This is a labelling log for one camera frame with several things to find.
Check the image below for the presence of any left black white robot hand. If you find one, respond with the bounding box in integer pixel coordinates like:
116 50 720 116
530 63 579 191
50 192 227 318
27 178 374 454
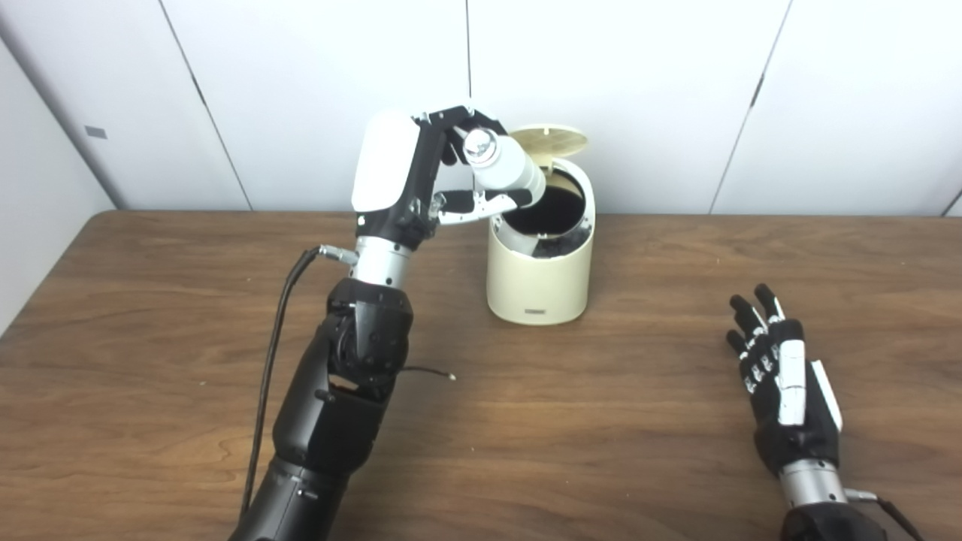
351 105 534 252

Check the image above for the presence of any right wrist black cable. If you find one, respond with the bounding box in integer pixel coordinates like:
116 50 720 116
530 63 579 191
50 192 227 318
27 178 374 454
846 488 925 541

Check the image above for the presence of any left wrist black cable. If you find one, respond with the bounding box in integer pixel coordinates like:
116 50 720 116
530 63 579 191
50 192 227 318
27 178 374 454
239 246 360 519

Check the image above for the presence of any cream round bin lid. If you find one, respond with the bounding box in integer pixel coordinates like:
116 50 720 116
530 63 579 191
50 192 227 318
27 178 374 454
508 125 588 174

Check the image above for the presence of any small white plastic bottle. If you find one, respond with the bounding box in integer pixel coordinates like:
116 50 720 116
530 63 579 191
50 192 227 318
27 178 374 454
462 128 547 209

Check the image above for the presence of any cream-colored bin body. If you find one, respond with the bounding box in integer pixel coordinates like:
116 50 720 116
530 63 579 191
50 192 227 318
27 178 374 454
486 156 596 327

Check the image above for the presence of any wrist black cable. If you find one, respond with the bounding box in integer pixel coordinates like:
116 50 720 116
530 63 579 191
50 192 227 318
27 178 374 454
846 488 925 541
239 246 360 519

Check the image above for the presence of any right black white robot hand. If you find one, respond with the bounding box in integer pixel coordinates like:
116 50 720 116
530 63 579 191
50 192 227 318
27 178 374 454
725 283 844 479

